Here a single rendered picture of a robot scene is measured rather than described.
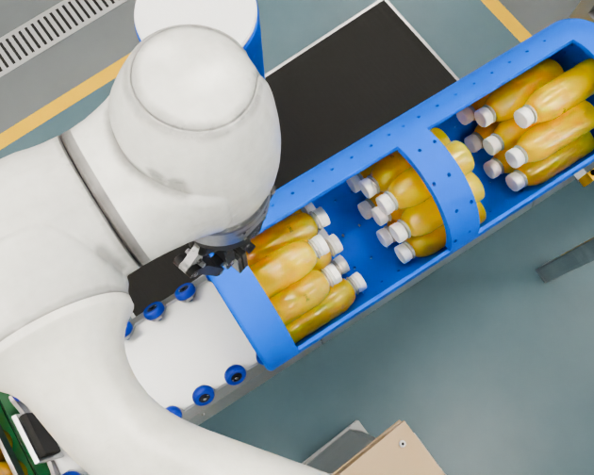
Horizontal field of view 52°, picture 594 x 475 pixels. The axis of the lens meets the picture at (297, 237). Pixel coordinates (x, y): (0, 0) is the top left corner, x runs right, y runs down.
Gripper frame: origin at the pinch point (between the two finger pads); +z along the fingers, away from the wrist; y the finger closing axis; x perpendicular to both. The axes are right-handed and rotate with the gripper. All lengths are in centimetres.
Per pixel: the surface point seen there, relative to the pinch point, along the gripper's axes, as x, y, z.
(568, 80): -18, 72, 31
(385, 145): -0.2, 37.1, 29.0
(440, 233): -18, 36, 42
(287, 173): 35, 54, 135
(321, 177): 4.5, 25.2, 30.4
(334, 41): 58, 107, 134
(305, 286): -5.8, 9.5, 37.3
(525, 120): -16, 61, 33
